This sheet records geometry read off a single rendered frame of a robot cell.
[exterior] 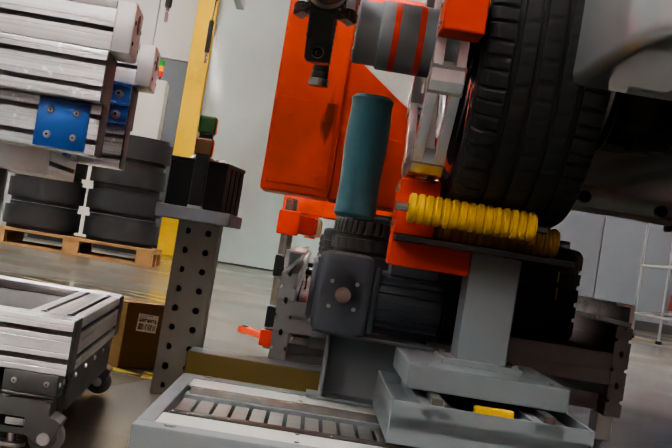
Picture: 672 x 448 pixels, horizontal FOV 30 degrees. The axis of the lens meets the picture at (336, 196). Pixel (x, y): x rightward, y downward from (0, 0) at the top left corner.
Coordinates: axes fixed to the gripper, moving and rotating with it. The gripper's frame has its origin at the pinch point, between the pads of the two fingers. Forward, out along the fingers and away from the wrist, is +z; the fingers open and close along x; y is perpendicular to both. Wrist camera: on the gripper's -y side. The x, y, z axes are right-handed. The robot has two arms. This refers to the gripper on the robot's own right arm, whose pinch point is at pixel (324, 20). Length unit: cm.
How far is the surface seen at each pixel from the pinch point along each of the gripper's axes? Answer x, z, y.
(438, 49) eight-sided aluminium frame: -21.2, -10.1, -3.5
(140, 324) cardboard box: 38, 110, -71
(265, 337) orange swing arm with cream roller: 5, 176, -74
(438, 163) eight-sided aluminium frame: -25.7, 3.5, -22.7
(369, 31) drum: -8.8, 10.6, 1.3
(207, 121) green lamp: 23, 48, -18
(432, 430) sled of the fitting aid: -31, -14, -70
